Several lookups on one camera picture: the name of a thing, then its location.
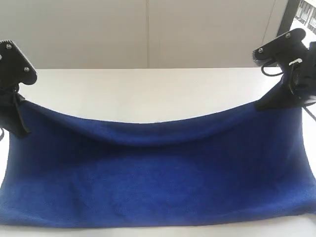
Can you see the blue microfiber towel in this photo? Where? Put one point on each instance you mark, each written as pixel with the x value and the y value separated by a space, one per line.
pixel 236 165

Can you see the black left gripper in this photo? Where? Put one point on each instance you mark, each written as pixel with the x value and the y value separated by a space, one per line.
pixel 15 69

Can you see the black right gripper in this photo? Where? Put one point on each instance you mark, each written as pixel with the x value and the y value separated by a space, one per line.
pixel 287 56

